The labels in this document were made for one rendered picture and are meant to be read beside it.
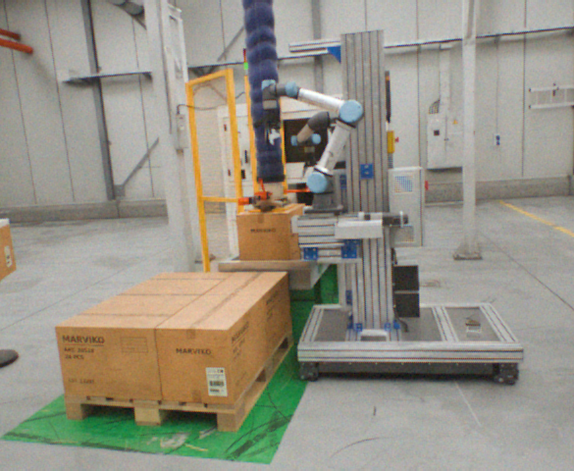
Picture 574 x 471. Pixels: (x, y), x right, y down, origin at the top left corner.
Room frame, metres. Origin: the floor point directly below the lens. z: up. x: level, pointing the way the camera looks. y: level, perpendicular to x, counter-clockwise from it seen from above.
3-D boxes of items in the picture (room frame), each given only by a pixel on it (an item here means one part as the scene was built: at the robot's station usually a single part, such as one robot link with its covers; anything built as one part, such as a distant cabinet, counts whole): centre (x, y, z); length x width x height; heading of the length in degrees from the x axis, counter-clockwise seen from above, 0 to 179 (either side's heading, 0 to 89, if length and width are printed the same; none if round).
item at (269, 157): (4.01, 0.08, 1.68); 0.22 x 0.22 x 1.04
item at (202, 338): (3.13, 0.64, 0.34); 1.20 x 1.00 x 0.40; 165
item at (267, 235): (4.03, 0.09, 0.75); 0.60 x 0.40 x 0.40; 165
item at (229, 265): (3.68, 0.17, 0.58); 0.70 x 0.03 x 0.06; 75
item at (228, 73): (4.84, 0.60, 1.05); 0.87 x 0.10 x 2.10; 37
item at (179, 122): (4.64, 0.86, 1.62); 0.20 x 0.05 x 0.30; 165
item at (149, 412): (3.13, 0.64, 0.07); 1.20 x 1.00 x 0.14; 165
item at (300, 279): (3.68, 0.17, 0.47); 0.70 x 0.03 x 0.15; 75
